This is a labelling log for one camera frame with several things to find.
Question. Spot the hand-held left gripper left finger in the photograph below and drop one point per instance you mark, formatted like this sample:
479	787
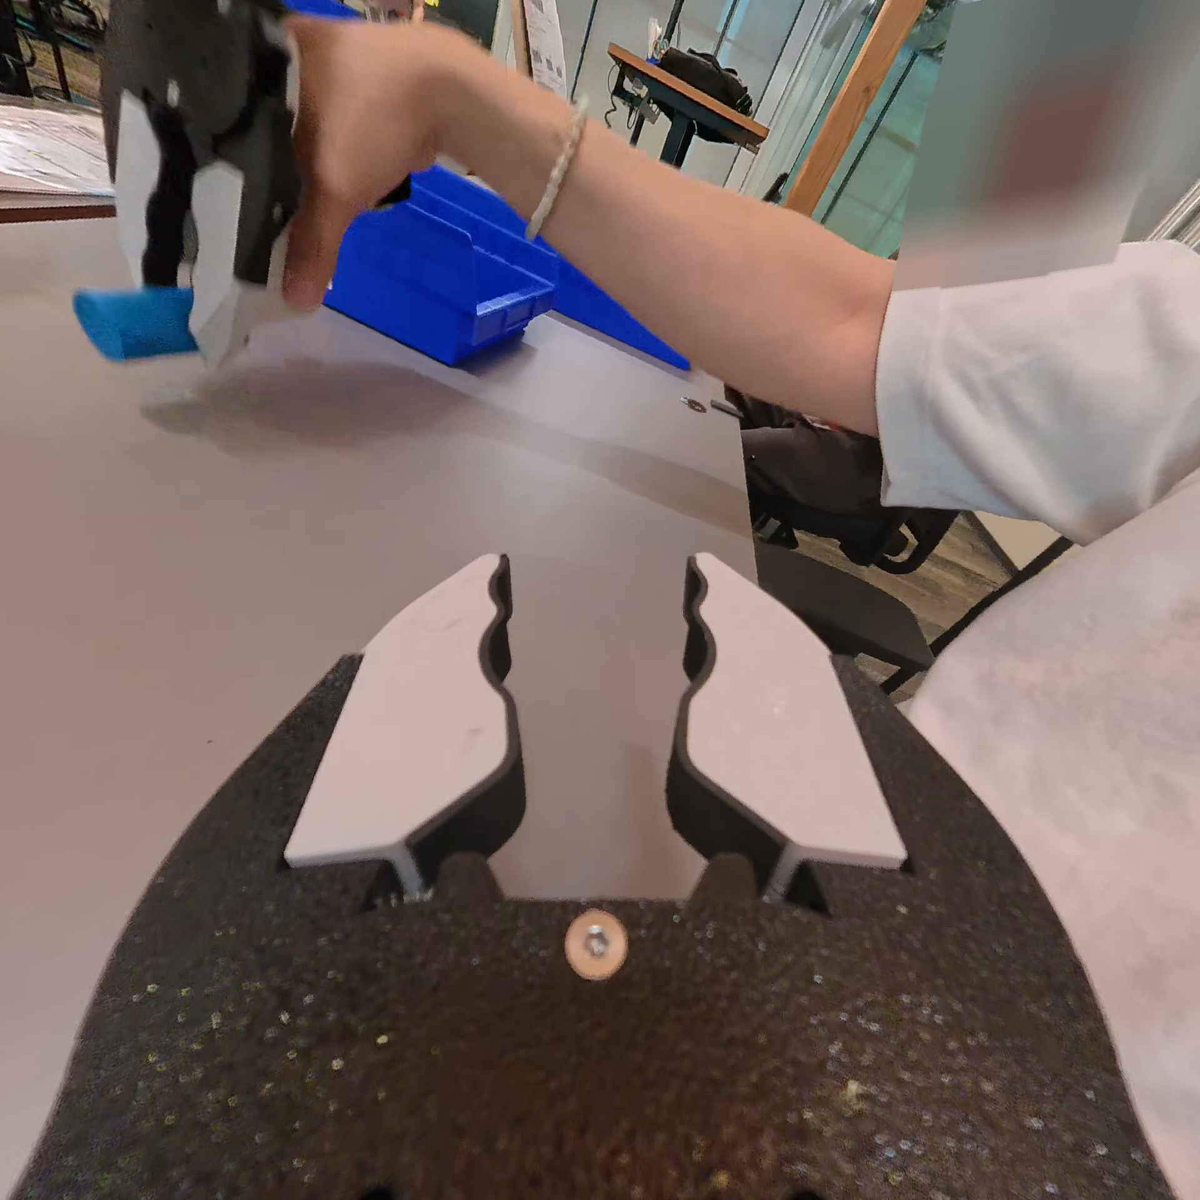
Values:
404	750

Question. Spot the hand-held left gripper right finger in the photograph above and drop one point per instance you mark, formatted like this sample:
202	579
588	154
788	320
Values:
788	750

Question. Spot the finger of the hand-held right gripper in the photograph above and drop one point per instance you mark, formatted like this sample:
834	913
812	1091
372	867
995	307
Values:
135	187
221	263

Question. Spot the blue cylinder block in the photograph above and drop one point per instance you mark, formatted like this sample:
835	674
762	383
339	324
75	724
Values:
132	323

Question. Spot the person's right forearm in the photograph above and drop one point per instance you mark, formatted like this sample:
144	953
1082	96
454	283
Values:
732	281

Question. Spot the person's right hand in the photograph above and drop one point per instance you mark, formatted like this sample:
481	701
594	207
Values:
404	103

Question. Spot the blue plastic bin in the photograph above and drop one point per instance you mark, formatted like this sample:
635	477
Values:
404	281

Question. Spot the black office chair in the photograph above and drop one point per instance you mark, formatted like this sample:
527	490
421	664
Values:
825	477

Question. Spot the wooden top desk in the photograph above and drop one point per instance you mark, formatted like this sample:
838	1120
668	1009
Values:
689	110

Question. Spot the black bag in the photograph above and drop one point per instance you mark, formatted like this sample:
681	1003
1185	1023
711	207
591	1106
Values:
704	74

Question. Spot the wooden post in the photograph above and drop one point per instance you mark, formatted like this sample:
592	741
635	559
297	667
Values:
854	103

